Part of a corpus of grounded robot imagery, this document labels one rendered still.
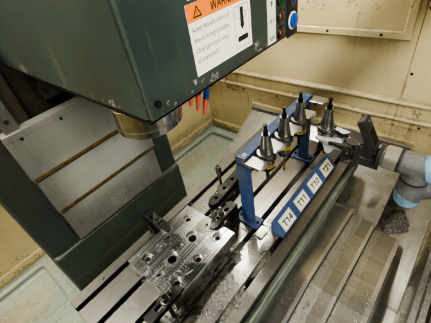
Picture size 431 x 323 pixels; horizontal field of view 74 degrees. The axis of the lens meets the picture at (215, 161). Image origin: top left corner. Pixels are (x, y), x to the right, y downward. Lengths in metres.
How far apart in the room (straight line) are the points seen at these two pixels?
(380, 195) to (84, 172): 1.26
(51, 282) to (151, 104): 1.39
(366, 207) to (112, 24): 1.32
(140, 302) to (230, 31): 0.86
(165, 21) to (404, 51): 1.14
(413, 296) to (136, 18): 1.10
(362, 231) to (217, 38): 1.09
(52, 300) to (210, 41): 1.42
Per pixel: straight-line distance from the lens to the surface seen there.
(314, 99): 1.22
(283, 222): 1.09
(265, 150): 0.90
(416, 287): 1.21
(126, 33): 0.40
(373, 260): 1.33
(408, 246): 1.48
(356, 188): 1.53
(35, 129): 1.06
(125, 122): 0.63
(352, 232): 1.38
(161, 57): 0.43
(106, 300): 1.12
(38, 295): 1.72
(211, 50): 0.51
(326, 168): 1.31
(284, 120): 0.96
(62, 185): 1.17
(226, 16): 0.53
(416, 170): 1.00
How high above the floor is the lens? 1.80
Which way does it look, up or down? 39 degrees down
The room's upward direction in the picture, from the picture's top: 11 degrees counter-clockwise
